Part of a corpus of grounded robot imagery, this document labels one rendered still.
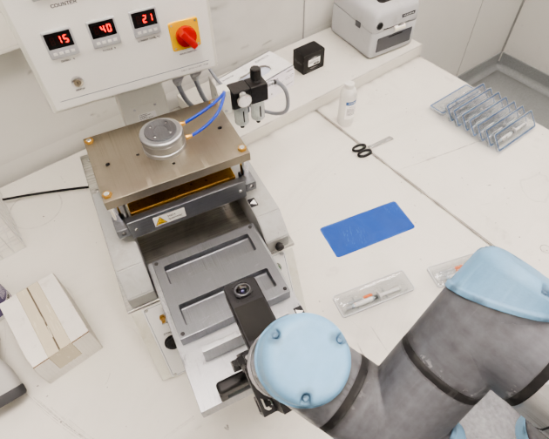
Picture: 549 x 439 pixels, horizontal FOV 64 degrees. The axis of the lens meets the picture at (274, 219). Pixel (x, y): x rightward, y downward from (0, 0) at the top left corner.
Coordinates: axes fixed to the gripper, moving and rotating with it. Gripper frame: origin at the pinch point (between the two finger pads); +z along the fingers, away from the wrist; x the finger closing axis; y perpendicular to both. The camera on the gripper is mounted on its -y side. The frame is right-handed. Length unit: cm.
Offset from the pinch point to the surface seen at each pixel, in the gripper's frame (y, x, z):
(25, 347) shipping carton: -20, -38, 25
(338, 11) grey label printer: -94, 79, 46
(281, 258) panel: -15.0, 14.1, 15.5
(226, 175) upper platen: -32.3, 8.8, 5.9
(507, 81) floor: -84, 223, 137
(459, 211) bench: -11, 67, 31
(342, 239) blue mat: -16, 35, 33
